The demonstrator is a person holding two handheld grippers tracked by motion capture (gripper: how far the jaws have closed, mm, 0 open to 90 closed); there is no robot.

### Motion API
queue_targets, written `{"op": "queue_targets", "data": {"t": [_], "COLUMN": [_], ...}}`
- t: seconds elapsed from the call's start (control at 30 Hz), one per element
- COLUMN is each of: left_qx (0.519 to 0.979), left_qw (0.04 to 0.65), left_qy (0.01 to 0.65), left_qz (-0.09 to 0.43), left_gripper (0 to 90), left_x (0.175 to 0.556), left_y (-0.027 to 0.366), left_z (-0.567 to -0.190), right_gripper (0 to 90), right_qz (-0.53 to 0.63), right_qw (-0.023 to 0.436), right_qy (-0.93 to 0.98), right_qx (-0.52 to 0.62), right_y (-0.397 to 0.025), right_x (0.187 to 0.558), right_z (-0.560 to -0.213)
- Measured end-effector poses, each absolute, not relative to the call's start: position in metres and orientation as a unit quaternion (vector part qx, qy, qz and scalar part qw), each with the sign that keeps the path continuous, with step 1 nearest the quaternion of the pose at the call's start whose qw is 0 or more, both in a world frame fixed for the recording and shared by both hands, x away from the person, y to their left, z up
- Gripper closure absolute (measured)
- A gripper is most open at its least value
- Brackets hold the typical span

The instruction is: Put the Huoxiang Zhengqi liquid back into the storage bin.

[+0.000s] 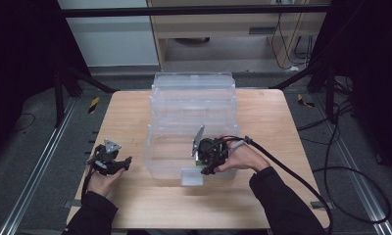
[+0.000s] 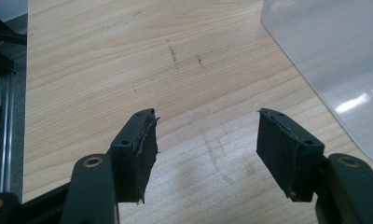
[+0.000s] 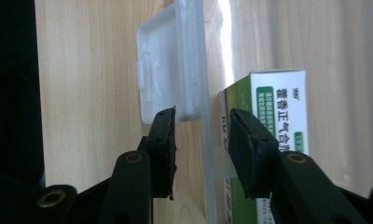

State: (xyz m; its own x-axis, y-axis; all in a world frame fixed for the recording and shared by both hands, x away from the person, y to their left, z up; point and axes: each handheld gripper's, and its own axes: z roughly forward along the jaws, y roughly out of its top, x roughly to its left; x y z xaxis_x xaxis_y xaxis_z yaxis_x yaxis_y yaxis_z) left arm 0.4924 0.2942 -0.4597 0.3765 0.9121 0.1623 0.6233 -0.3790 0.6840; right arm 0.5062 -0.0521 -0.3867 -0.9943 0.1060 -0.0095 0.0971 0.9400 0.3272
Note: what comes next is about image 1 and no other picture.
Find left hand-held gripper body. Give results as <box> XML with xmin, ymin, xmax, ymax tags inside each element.
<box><xmin>86</xmin><ymin>138</ymin><xmax>123</xmax><ymax>176</ymax></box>

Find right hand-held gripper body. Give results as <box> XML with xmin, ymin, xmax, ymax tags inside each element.
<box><xmin>190</xmin><ymin>124</ymin><xmax>231</xmax><ymax>168</ymax></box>

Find clear plastic storage box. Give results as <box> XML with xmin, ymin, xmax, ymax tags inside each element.
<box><xmin>142</xmin><ymin>71</ymin><xmax>241</xmax><ymax>187</ymax></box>

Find person's left hand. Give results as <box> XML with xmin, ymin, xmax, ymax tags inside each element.
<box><xmin>85</xmin><ymin>164</ymin><xmax>126</xmax><ymax>199</ymax></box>

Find person's right hand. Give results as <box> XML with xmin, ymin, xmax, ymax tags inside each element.
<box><xmin>215</xmin><ymin>134</ymin><xmax>270</xmax><ymax>174</ymax></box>

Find grey tape piece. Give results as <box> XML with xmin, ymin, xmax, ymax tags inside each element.
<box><xmin>64</xmin><ymin>199</ymin><xmax>82</xmax><ymax>210</ymax></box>
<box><xmin>310</xmin><ymin>200</ymin><xmax>334</xmax><ymax>211</ymax></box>

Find yellow and black tape strip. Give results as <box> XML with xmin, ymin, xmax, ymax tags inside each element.
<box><xmin>296</xmin><ymin>93</ymin><xmax>316</xmax><ymax>109</ymax></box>
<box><xmin>87</xmin><ymin>96</ymin><xmax>101</xmax><ymax>115</ymax></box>

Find black metal stand leg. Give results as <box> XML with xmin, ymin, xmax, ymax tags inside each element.
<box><xmin>269</xmin><ymin>57</ymin><xmax>336</xmax><ymax>93</ymax></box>
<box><xmin>52</xmin><ymin>65</ymin><xmax>118</xmax><ymax>129</ymax></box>

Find white cabinet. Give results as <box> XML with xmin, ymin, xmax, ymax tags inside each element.
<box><xmin>56</xmin><ymin>0</ymin><xmax>161</xmax><ymax>69</ymax></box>

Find light wooden desk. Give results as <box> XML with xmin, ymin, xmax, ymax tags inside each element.
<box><xmin>147</xmin><ymin>0</ymin><xmax>332</xmax><ymax>71</ymax></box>

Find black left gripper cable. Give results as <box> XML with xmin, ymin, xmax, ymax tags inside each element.
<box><xmin>80</xmin><ymin>161</ymin><xmax>98</xmax><ymax>201</ymax></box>

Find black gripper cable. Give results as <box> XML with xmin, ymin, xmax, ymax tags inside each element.
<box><xmin>213</xmin><ymin>134</ymin><xmax>334</xmax><ymax>235</ymax></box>
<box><xmin>80</xmin><ymin>161</ymin><xmax>98</xmax><ymax>201</ymax></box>

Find aluminium floor rail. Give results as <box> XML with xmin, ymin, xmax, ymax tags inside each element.
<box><xmin>311</xmin><ymin>94</ymin><xmax>392</xmax><ymax>235</ymax></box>
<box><xmin>0</xmin><ymin>97</ymin><xmax>78</xmax><ymax>235</ymax></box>

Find thin black floor cable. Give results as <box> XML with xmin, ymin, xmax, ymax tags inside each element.
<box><xmin>7</xmin><ymin>112</ymin><xmax>37</xmax><ymax>133</ymax></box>

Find black cables under desk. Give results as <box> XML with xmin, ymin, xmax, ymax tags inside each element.
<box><xmin>270</xmin><ymin>13</ymin><xmax>316</xmax><ymax>71</ymax></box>

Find black floor cables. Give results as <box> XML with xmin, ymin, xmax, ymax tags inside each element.
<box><xmin>296</xmin><ymin>77</ymin><xmax>357</xmax><ymax>146</ymax></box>

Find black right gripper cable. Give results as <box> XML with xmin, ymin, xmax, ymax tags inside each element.
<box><xmin>213</xmin><ymin>134</ymin><xmax>334</xmax><ymax>235</ymax></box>

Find black looped floor cable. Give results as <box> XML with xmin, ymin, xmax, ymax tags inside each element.
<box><xmin>312</xmin><ymin>165</ymin><xmax>392</xmax><ymax>225</ymax></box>

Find black horizontal frame bar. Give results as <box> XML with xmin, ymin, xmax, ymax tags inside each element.
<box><xmin>57</xmin><ymin>4</ymin><xmax>333</xmax><ymax>19</ymax></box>

